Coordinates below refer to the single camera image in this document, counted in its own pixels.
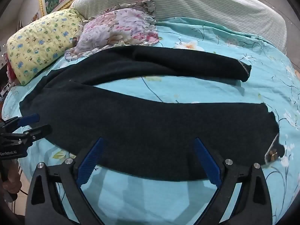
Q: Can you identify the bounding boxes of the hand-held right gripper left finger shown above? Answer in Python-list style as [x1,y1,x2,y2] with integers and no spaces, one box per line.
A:
[25,137,105,225]

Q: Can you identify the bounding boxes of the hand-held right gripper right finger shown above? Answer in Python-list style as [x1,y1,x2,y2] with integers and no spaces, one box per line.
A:
[193,138,273,225]

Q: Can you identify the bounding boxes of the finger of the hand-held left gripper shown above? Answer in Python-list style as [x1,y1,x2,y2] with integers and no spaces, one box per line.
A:
[0,114,40,131]
[14,125,52,146]

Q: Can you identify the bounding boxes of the black pants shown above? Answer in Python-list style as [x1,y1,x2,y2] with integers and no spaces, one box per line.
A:
[19,45,285,182]

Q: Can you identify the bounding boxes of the person's left hand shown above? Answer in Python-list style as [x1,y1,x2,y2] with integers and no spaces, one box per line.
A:
[1,161,23,193]

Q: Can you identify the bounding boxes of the red cloth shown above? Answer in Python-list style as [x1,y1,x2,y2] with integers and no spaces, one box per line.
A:
[6,62,18,83]

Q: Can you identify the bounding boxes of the teal floral bed sheet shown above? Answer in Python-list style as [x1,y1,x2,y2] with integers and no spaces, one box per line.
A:
[1,17,300,225]

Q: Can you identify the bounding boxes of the yellow printed pillow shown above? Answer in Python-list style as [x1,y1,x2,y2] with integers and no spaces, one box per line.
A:
[7,8,85,86]

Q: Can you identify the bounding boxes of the pink floral ruffled pillow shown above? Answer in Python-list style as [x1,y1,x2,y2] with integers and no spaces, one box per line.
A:
[64,0,160,62]

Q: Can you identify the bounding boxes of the white ribbed headboard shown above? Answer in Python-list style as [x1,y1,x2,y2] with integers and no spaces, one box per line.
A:
[70,0,287,54]

